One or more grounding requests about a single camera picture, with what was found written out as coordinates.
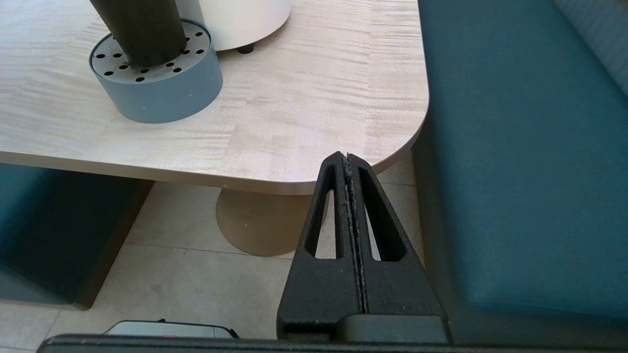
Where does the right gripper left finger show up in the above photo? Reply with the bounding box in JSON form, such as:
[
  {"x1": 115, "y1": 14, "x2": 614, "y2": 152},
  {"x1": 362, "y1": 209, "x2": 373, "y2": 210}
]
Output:
[{"x1": 277, "y1": 152, "x2": 366, "y2": 340}]

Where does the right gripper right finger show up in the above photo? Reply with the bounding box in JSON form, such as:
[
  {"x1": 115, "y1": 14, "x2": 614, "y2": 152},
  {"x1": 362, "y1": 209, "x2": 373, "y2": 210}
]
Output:
[{"x1": 348, "y1": 155, "x2": 446, "y2": 320}]

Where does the dark brown plastic cup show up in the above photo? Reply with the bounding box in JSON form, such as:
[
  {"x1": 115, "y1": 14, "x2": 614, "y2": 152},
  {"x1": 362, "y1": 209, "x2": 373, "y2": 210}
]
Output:
[{"x1": 89, "y1": 0, "x2": 187, "y2": 68}]

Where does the grey robot base panel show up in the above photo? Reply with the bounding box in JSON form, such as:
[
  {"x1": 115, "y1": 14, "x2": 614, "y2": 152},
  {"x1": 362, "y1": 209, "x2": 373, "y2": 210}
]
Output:
[{"x1": 105, "y1": 319, "x2": 240, "y2": 339}]

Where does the teal ribbed sofa bench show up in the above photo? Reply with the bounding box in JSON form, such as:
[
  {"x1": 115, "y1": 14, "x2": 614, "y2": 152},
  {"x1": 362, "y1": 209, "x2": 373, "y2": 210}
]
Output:
[
  {"x1": 0, "y1": 163, "x2": 154, "y2": 310},
  {"x1": 411, "y1": 0, "x2": 628, "y2": 347}
]

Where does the large blue-grey perforated drip tray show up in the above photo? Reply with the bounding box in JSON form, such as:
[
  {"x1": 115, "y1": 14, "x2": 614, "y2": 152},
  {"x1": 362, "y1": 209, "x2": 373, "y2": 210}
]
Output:
[{"x1": 88, "y1": 19, "x2": 224, "y2": 124}]

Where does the beige table pedestal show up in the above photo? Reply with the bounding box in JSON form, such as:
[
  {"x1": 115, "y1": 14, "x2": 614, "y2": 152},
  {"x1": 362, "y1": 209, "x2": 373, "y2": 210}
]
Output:
[{"x1": 216, "y1": 188, "x2": 328, "y2": 257}]

